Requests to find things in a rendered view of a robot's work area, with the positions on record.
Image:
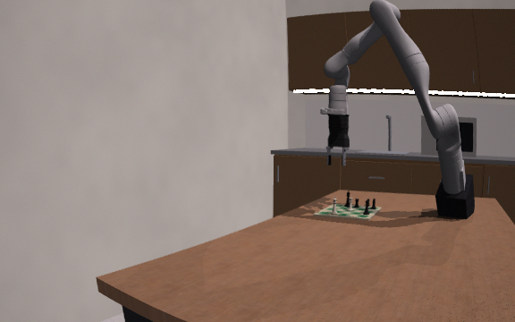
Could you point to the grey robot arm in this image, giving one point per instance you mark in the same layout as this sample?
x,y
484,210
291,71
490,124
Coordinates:
x,y
442,121

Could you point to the green and cream chessboard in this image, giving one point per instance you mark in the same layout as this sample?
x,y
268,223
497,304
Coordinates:
x,y
357,213

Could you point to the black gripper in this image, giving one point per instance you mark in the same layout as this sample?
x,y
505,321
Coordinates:
x,y
337,137

